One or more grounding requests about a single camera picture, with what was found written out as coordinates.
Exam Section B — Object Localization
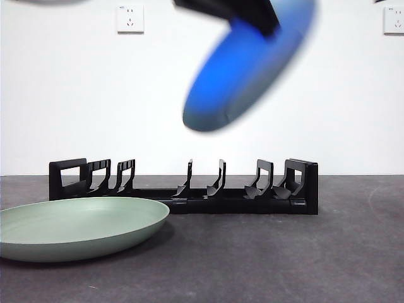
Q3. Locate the pale green round plate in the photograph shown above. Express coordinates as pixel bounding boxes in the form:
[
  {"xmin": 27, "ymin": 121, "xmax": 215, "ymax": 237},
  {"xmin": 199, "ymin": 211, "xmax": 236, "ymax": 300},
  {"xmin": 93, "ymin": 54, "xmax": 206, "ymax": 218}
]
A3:
[{"xmin": 0, "ymin": 196, "xmax": 171, "ymax": 263}]

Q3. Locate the black plastic plate rack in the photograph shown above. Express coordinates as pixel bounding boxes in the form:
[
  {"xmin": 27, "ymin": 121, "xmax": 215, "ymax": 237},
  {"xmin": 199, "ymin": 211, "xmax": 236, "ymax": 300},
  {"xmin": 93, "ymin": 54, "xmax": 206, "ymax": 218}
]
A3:
[{"xmin": 49, "ymin": 157, "xmax": 319, "ymax": 216}]

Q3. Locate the white wall socket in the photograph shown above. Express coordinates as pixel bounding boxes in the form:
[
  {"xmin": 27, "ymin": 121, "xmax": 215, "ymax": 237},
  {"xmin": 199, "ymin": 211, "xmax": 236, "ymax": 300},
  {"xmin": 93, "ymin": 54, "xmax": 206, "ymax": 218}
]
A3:
[
  {"xmin": 117, "ymin": 4, "xmax": 145, "ymax": 34},
  {"xmin": 383, "ymin": 6, "xmax": 404, "ymax": 35}
]

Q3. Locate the blue round plate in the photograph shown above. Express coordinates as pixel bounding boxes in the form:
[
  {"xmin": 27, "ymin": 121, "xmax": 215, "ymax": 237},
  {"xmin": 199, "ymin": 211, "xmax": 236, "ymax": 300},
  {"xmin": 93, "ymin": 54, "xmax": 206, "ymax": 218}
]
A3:
[{"xmin": 182, "ymin": 0, "xmax": 318, "ymax": 133}]

